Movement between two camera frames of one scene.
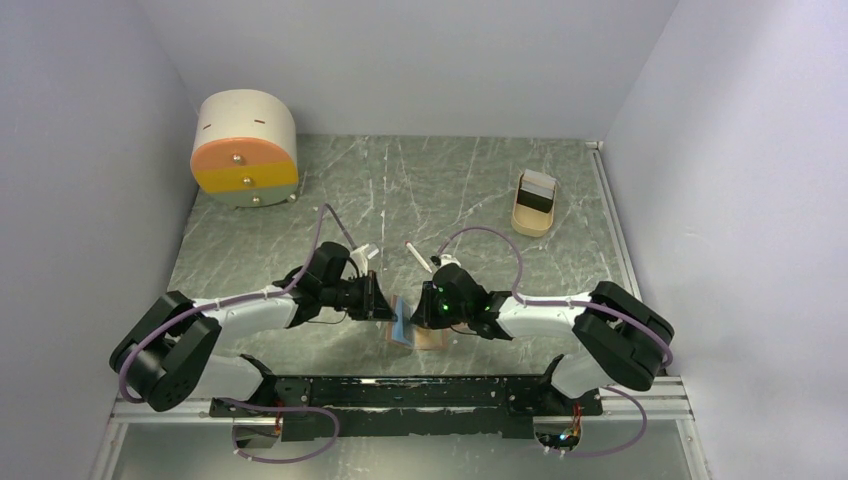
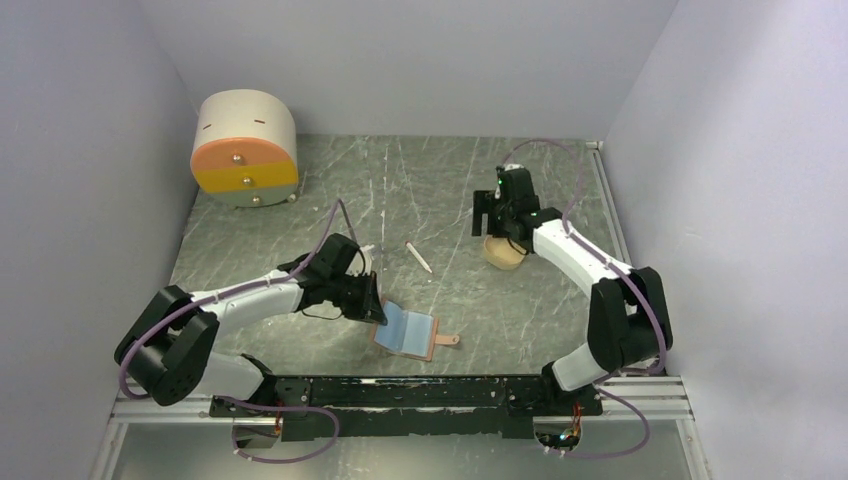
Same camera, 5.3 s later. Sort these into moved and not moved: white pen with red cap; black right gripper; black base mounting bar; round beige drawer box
Moved: black right gripper
Not moved: round beige drawer box; white pen with red cap; black base mounting bar
